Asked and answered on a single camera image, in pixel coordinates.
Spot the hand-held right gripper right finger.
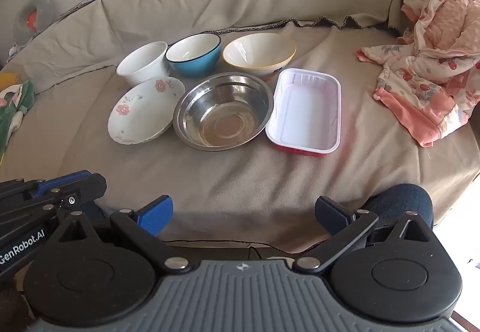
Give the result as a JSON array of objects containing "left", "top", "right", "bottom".
[{"left": 292, "top": 196, "right": 432, "bottom": 274}]

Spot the thin black cable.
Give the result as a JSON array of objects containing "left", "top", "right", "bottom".
[{"left": 163, "top": 239, "right": 304, "bottom": 260}]

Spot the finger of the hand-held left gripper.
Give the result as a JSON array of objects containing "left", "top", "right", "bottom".
[{"left": 34, "top": 172, "right": 108, "bottom": 207}]

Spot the green patterned cloth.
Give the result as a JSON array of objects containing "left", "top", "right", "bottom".
[{"left": 0, "top": 71, "right": 37, "bottom": 166}]

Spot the floral white plate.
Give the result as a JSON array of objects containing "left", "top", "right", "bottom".
[{"left": 107, "top": 77, "right": 186, "bottom": 145}]

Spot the yellow-rimmed ceramic bowl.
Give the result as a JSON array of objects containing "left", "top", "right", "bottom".
[{"left": 222, "top": 33, "right": 297, "bottom": 82}]

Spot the blue ceramic bowl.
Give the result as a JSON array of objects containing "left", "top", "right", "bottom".
[{"left": 166, "top": 33, "right": 222, "bottom": 78}]

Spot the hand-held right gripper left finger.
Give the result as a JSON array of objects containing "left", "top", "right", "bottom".
[{"left": 56, "top": 195, "right": 194, "bottom": 274}]

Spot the person's jeans leg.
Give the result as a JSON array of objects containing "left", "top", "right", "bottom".
[{"left": 364, "top": 184, "right": 434, "bottom": 240}]

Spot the pink floral baby garment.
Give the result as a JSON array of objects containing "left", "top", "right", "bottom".
[{"left": 355, "top": 0, "right": 480, "bottom": 148}]

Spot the grey plush toy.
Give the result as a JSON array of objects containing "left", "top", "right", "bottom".
[{"left": 13, "top": 0, "right": 62, "bottom": 53}]

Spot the white ceramic bowl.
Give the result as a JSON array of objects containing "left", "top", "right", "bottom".
[{"left": 116, "top": 41, "right": 170, "bottom": 86}]

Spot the stainless steel bowl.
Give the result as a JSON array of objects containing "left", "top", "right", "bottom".
[{"left": 173, "top": 72, "right": 274, "bottom": 151}]

